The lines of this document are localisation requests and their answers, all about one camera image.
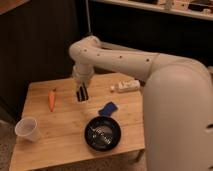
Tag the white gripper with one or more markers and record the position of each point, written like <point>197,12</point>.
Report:
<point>82,74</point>

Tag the black white striped eraser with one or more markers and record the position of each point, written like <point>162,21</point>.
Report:
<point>82,94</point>

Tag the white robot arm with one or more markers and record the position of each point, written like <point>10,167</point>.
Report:
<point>177,102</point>

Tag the blue sponge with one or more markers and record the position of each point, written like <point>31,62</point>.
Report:
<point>108,109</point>

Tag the white sponge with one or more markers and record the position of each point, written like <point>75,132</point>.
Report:
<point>125,86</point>

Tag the orange carrot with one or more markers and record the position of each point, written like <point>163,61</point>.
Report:
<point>51,99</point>

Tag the metal vertical pole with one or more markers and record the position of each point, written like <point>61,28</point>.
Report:
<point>88,17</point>

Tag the wooden table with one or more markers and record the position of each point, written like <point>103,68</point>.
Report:
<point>62,131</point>

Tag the black round pan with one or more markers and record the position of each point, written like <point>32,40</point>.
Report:
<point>102,133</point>

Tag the white plastic cup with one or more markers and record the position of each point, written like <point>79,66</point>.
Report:
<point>27,128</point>

